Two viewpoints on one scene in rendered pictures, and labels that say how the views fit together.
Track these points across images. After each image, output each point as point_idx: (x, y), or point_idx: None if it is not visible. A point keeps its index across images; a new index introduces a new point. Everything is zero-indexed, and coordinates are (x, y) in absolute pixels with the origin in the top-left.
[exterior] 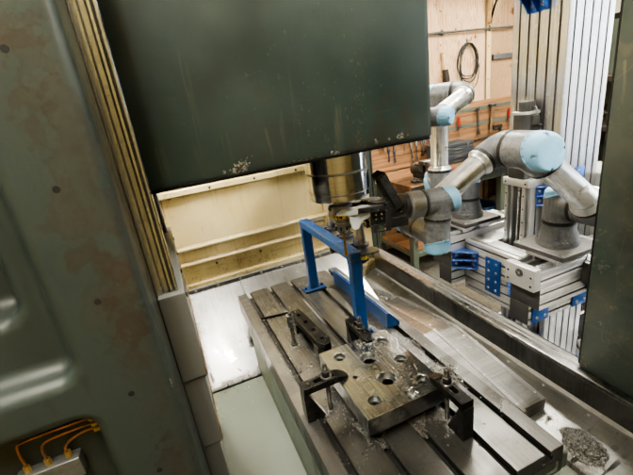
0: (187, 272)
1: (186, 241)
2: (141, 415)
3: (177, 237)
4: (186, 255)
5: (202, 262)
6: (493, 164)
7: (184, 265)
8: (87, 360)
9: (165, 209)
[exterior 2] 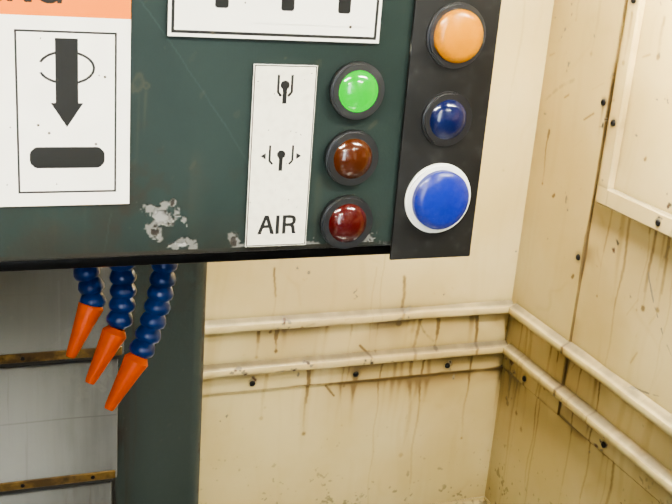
0: (638, 482)
1: (671, 398)
2: None
3: (659, 368)
4: (655, 435)
5: (667, 487)
6: None
7: (633, 452)
8: None
9: (669, 269)
